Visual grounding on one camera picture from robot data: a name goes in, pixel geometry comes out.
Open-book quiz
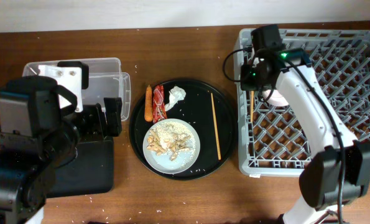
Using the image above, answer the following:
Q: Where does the black rectangular tray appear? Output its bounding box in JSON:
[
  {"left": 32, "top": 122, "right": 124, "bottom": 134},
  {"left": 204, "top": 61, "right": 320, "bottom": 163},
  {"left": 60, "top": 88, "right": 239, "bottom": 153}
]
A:
[{"left": 47, "top": 137, "right": 114, "bottom": 198}]

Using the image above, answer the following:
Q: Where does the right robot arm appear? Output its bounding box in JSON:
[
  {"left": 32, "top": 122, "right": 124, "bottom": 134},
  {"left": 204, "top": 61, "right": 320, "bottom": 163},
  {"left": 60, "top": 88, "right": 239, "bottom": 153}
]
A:
[{"left": 241, "top": 48, "right": 370, "bottom": 223}]

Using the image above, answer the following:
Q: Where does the wooden chopstick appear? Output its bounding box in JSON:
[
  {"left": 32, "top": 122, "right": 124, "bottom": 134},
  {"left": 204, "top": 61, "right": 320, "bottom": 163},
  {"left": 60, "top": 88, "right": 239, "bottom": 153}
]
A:
[
  {"left": 210, "top": 93, "right": 221, "bottom": 161},
  {"left": 250, "top": 91, "right": 254, "bottom": 123}
]

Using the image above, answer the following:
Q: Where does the orange carrot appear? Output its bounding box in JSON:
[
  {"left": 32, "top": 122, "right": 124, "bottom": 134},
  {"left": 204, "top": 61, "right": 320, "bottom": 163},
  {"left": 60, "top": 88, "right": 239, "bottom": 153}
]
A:
[{"left": 144, "top": 85, "right": 153, "bottom": 122}]

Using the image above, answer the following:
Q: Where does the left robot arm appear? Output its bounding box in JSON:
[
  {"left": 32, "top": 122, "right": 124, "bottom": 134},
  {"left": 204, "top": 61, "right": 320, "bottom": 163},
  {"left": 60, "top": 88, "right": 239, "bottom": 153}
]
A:
[{"left": 0, "top": 76, "right": 122, "bottom": 223}]

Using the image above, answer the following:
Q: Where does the grey plate with food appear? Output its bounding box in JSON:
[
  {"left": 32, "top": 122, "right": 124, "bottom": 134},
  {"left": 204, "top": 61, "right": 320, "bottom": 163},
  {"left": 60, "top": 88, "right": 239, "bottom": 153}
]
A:
[{"left": 142, "top": 118, "right": 201, "bottom": 175}]

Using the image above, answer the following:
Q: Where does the white pink bowl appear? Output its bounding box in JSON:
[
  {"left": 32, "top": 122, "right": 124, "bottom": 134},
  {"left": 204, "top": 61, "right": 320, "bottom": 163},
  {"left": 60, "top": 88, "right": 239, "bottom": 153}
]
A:
[{"left": 262, "top": 90, "right": 289, "bottom": 106}]

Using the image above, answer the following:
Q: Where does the grey dishwasher rack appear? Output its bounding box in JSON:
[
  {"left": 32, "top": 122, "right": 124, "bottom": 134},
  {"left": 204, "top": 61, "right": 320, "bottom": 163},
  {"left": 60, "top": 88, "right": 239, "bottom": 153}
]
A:
[{"left": 237, "top": 29, "right": 370, "bottom": 178}]

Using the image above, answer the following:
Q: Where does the clear plastic bin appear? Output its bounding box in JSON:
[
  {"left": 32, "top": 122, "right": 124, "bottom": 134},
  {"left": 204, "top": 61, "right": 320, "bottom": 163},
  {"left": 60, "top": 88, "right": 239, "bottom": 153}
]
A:
[{"left": 22, "top": 58, "right": 131, "bottom": 121}]

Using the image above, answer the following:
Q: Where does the crumpled white tissue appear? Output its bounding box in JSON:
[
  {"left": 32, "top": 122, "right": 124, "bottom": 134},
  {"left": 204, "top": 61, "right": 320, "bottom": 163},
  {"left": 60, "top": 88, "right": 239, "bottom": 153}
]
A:
[{"left": 165, "top": 86, "right": 186, "bottom": 111}]

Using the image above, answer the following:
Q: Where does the red snack wrapper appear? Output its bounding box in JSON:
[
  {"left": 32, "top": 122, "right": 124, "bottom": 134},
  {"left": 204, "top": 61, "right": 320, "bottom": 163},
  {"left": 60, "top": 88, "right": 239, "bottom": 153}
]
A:
[{"left": 153, "top": 85, "right": 167, "bottom": 123}]

